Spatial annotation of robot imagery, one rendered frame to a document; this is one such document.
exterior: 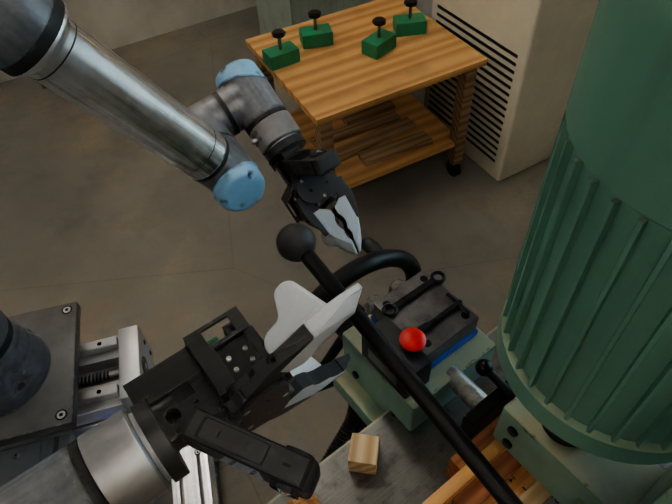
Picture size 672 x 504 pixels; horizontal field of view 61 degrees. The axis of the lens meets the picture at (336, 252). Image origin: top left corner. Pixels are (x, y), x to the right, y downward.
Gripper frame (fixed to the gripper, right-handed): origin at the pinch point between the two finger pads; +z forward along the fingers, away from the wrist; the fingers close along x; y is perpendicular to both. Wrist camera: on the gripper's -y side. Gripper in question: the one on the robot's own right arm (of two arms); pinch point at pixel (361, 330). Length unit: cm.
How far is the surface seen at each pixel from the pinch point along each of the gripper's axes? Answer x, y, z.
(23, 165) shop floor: 147, 194, -18
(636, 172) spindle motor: -29.2, -10.3, 4.1
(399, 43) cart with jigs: 80, 103, 108
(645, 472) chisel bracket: 5.5, -24.8, 14.1
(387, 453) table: 21.7, -7.6, 0.2
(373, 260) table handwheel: 20.7, 13.9, 15.6
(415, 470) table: 21.2, -11.1, 1.5
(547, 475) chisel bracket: 10.2, -19.9, 8.7
